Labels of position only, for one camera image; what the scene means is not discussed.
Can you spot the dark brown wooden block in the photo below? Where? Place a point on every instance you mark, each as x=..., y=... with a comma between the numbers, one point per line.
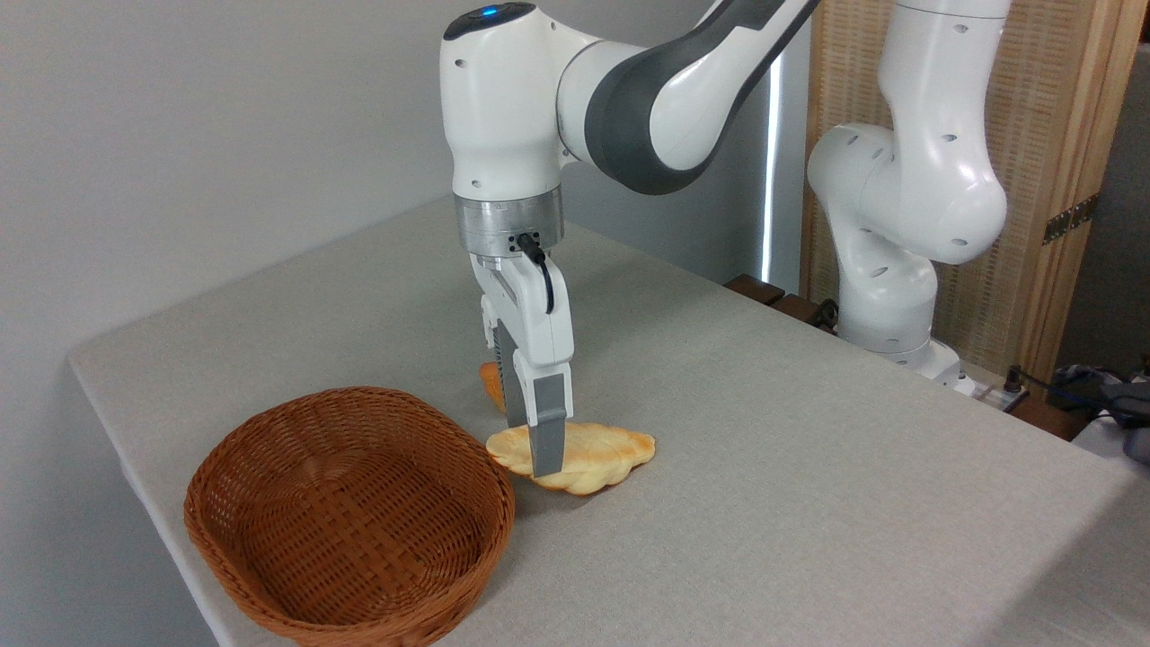
x=753, y=288
x=798, y=308

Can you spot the long braided bread loaf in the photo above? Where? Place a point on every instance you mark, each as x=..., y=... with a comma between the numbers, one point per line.
x=611, y=449

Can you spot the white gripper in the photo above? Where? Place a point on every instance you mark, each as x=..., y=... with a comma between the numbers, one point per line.
x=539, y=314

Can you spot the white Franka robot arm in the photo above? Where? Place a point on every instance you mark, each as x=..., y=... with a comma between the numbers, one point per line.
x=907, y=180

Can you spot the wooden rattan folding screen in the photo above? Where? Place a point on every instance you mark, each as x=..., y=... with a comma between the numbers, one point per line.
x=1042, y=99

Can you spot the dark metal screen hinge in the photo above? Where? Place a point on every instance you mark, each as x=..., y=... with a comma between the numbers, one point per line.
x=1069, y=218

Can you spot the brown woven wicker basket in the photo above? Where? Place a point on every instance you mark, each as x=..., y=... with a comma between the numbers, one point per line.
x=350, y=530

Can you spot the grey tablecloth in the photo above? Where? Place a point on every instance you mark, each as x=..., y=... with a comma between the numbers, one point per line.
x=764, y=494

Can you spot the white power strip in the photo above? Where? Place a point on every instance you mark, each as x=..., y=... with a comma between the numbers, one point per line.
x=993, y=394

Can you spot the round orange bread bun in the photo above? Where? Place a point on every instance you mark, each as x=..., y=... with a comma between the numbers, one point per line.
x=491, y=382

